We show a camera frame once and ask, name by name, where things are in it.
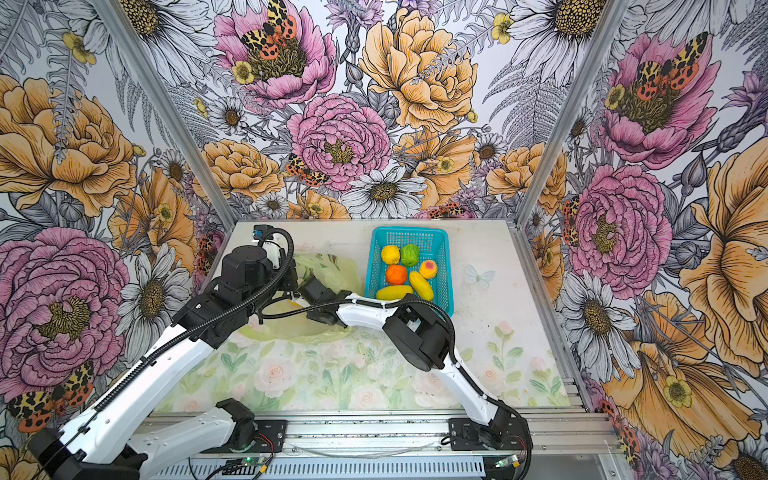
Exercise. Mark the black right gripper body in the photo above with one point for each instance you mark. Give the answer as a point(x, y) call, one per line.
point(314, 314)

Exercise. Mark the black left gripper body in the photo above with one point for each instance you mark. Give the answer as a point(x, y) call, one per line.
point(289, 285)

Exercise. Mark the yellow toy lemon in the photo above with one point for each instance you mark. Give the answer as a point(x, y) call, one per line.
point(394, 292)

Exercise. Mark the orange toy fruit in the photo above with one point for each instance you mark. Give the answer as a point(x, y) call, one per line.
point(396, 275)

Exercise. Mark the yellow toy pepper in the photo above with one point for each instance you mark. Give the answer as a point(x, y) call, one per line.
point(390, 255)

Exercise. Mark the green toy pepper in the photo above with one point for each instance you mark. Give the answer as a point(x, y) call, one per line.
point(410, 255)

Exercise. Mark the yellow toy banana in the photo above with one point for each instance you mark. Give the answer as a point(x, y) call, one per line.
point(421, 286)

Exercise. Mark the yellow pink toy peach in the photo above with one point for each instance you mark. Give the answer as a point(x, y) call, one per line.
point(428, 269)

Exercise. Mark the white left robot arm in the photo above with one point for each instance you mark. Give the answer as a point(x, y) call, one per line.
point(103, 442)

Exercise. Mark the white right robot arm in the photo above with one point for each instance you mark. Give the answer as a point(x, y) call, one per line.
point(422, 333)

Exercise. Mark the teal plastic mesh basket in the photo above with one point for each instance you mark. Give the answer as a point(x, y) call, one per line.
point(433, 244)

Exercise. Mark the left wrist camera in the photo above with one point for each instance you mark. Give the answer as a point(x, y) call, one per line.
point(260, 231)

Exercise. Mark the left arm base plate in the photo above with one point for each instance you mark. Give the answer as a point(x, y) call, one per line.
point(265, 436)

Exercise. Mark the white vented cable duct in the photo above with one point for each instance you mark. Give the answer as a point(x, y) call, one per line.
point(456, 467)

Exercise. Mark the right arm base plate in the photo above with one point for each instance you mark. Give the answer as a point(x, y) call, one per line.
point(503, 434)

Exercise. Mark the aluminium frame corner post left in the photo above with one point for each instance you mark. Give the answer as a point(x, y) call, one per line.
point(117, 23)

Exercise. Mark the aluminium frame corner post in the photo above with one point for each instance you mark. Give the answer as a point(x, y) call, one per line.
point(117, 23)
point(605, 32)

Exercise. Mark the aluminium front rail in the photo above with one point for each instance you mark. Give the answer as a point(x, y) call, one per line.
point(553, 432)

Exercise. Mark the aluminium frame corner post right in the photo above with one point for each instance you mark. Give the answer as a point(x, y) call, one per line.
point(605, 32)

